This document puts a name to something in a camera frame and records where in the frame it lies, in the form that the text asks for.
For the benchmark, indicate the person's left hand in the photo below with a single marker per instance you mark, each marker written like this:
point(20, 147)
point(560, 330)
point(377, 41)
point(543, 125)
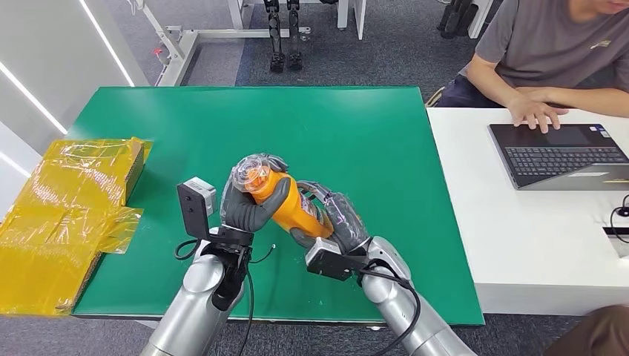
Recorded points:
point(533, 92)

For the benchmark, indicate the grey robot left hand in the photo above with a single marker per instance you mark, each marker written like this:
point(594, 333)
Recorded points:
point(245, 213)

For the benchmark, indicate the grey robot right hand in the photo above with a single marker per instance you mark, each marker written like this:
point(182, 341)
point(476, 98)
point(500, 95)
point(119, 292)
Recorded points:
point(346, 221)

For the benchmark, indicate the person's right hand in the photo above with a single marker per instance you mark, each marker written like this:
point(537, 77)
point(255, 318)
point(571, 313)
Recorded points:
point(533, 115)

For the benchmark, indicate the orange juice bottle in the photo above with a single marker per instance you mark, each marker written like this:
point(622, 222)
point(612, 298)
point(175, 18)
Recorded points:
point(290, 206)

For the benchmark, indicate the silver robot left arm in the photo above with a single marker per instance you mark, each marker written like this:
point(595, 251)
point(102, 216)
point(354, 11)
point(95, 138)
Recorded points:
point(196, 304)

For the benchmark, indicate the person's right forearm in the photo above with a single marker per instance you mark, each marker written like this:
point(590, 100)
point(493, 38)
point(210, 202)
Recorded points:
point(491, 88)

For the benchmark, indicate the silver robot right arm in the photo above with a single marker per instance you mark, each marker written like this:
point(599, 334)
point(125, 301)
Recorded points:
point(393, 300)

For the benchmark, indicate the person's left forearm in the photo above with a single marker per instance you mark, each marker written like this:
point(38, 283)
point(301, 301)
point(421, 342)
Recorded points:
point(589, 100)

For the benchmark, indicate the dark grey laptop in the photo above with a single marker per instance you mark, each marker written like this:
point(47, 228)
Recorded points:
point(555, 157)

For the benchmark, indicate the person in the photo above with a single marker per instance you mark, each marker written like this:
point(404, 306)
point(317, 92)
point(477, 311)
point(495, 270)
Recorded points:
point(540, 44)

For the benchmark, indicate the black upright equipment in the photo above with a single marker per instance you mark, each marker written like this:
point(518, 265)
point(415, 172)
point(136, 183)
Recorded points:
point(452, 19)

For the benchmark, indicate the hanging humanoid robot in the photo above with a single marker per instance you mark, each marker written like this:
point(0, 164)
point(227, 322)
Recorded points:
point(276, 34)

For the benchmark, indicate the yellow taped cardboard box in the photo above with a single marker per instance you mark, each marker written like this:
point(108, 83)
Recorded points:
point(59, 211)

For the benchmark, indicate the white table leg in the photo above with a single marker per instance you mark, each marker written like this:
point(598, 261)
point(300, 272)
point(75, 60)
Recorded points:
point(360, 19)

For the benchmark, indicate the white LED light strip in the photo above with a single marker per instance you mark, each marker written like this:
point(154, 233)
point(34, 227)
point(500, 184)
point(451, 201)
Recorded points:
point(105, 44)
point(34, 98)
point(14, 164)

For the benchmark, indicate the brown rounded object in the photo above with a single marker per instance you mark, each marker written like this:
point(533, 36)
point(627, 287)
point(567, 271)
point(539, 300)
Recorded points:
point(599, 334)

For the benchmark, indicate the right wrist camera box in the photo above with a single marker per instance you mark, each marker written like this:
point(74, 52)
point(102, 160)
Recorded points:
point(322, 253)

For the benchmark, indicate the white gantry frame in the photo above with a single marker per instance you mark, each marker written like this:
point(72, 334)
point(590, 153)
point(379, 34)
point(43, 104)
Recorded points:
point(179, 54)

